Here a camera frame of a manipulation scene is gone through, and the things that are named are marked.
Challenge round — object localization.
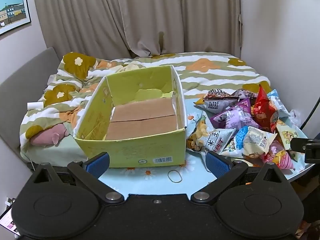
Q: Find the purple snack packet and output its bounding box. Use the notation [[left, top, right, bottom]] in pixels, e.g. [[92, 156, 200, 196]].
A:
[[209, 104, 260, 133]]

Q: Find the white and brown snack packet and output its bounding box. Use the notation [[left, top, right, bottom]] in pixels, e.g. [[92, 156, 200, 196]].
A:
[[204, 97, 238, 114]]

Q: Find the green cardboard box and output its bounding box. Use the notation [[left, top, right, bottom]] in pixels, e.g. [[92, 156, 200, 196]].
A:
[[73, 65, 188, 168]]

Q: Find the pink plush toy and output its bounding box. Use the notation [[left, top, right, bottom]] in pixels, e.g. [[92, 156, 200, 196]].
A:
[[31, 125, 69, 146]]

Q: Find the pale green bed sheet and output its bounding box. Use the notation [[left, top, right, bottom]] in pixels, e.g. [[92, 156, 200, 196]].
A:
[[21, 130, 88, 167]]

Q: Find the framed wall picture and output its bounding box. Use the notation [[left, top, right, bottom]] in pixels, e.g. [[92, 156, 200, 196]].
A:
[[0, 0, 32, 36]]

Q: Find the daisy print tablecloth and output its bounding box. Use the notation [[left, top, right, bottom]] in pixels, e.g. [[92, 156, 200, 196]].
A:
[[96, 97, 315, 198]]

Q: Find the rubber band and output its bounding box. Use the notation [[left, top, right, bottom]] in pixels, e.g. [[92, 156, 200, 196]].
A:
[[168, 170, 183, 182]]

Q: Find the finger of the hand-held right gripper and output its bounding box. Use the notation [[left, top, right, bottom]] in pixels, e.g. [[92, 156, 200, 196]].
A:
[[290, 137, 320, 152], [304, 143, 320, 165]]

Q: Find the beige curtain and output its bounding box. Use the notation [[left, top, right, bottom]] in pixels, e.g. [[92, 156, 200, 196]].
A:
[[32, 0, 242, 57]]

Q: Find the brown yellow-cornered snack packet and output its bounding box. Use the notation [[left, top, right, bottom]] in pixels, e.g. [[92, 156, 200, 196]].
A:
[[194, 88, 238, 105]]

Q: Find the pale floral snack packet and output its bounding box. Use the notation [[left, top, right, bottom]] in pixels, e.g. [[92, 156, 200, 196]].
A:
[[231, 89, 258, 99]]

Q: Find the light blue snack packet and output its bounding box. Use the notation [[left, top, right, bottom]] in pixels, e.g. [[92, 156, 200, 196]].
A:
[[267, 89, 290, 118]]

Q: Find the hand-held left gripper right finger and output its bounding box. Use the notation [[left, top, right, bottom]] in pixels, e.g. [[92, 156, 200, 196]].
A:
[[190, 151, 290, 204]]

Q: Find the grey upholstered headboard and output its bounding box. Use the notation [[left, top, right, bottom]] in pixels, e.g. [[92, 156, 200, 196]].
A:
[[0, 47, 62, 155]]

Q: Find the floral striped duvet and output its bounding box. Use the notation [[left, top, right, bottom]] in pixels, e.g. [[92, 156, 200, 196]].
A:
[[20, 52, 273, 160]]

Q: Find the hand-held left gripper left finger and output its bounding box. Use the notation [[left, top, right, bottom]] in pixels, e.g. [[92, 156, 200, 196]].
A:
[[30, 152, 125, 204]]

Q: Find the white printed paper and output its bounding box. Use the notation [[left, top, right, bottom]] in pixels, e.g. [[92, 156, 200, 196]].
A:
[[0, 197, 20, 236]]

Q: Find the black cable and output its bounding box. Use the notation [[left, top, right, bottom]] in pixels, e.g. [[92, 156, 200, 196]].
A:
[[301, 102, 320, 130]]

